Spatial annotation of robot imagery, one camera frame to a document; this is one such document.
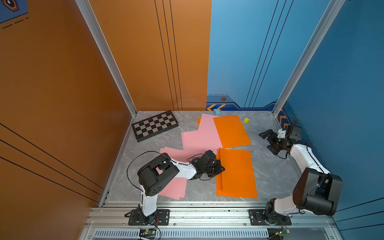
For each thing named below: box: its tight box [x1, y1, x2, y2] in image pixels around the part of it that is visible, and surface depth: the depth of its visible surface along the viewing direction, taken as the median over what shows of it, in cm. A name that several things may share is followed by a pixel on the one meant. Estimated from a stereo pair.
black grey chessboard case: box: [131, 110, 179, 143], surface depth 111 cm
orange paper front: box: [219, 148, 258, 199], surface depth 89 cm
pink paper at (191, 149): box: [160, 141, 221, 163], surface depth 104 cm
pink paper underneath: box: [181, 113, 230, 154], surface depth 108 cm
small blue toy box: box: [213, 108, 222, 117], surface depth 122 cm
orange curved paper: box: [213, 114, 253, 149], surface depth 112 cm
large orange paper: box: [216, 147, 226, 197], surface depth 86 cm
